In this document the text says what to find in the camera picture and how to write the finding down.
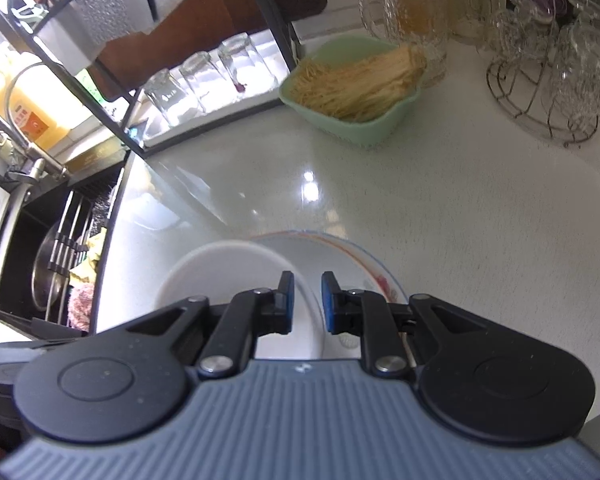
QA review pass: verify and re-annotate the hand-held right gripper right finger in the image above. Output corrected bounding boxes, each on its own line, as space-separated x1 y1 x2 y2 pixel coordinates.
320 269 489 379

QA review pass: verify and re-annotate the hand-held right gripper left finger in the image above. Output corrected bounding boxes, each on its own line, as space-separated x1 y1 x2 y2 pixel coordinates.
126 270 296 379

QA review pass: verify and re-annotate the white plate with leaf print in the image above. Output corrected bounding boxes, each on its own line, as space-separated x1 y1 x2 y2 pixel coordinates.
252 234 401 361

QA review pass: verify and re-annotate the white ceramic bowl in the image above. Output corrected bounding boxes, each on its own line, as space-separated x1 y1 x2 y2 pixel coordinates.
152 240 326 361

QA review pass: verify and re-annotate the white plate with rose print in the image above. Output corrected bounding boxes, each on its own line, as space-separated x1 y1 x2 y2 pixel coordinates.
247 230 410 361

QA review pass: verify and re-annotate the pink cloth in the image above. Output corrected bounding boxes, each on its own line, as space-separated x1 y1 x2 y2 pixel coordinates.
67 282 97 334

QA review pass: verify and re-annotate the black sink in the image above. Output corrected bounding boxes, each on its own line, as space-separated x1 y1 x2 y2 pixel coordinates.
0 155 132 342

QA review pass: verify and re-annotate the yellow cloth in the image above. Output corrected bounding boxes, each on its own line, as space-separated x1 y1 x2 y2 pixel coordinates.
70 227 109 286

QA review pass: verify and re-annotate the sink drain rack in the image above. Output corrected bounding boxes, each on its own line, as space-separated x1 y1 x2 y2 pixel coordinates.
45 190 111 326

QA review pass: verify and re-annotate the green mesh basket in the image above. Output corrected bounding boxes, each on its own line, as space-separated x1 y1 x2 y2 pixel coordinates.
279 35 424 150

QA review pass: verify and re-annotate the white drain tray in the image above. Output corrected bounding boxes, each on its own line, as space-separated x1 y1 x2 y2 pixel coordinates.
125 27 294 149

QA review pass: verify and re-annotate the brushed steel faucet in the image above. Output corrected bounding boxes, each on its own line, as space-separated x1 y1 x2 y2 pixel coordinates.
0 62 72 202

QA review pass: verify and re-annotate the dried noodle bundle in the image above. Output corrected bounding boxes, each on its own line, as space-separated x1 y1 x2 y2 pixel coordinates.
287 42 429 122

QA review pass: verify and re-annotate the clear drinking glass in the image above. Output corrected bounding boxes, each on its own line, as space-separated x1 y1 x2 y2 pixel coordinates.
179 51 219 114
142 69 191 127

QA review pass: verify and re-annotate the clear glass with red mark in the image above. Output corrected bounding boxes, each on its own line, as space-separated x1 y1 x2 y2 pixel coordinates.
217 32 261 97

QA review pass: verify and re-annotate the yellow detergent bottle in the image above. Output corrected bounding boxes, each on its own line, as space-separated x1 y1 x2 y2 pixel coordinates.
0 52 89 152

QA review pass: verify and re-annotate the black dish rack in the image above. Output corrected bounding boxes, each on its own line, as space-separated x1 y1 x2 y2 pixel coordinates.
0 0 307 157

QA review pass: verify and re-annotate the textured glass mug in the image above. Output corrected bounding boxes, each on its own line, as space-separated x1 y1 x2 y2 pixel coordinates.
357 0 451 89
447 0 506 47

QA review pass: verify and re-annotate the set of glass cups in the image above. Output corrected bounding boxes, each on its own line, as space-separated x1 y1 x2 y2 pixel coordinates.
485 0 600 132

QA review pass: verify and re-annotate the textured silver sheet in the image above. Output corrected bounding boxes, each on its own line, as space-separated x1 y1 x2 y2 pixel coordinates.
60 0 191 62

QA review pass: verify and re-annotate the white utensil holder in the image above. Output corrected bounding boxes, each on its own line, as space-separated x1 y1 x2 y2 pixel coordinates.
32 0 106 79

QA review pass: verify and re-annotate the wire cup rack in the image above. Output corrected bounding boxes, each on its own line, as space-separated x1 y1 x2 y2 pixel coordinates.
486 55 600 149

